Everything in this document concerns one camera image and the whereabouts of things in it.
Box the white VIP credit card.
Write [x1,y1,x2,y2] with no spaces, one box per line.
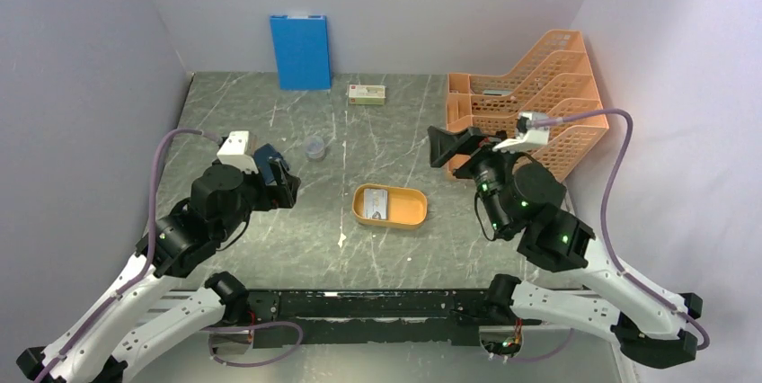
[363,188,388,220]

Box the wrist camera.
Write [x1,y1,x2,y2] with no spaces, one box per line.
[492,111,554,153]
[217,130,258,174]

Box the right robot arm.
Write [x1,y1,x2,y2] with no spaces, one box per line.
[428,126,703,370]

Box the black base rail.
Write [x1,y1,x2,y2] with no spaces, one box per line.
[218,288,518,349]

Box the small red white box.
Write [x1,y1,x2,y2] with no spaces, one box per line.
[347,84,386,105]

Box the orange oval tray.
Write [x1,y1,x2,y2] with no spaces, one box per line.
[351,183,428,230]

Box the blue card holder wallet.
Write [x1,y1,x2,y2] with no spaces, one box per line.
[253,144,281,185]

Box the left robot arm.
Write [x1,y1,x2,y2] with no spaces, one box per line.
[16,145,300,382]

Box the small clear plastic cup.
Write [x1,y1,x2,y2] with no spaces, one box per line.
[304,135,326,161]

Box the blue folder box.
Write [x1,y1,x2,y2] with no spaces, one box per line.
[269,14,332,91]

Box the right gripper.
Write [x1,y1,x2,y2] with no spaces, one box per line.
[426,125,527,235]

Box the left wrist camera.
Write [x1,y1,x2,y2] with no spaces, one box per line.
[217,130,258,174]

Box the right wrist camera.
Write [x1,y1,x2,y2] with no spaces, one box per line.
[492,111,554,153]

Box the orange mesh file rack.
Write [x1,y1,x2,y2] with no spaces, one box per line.
[445,30,609,181]

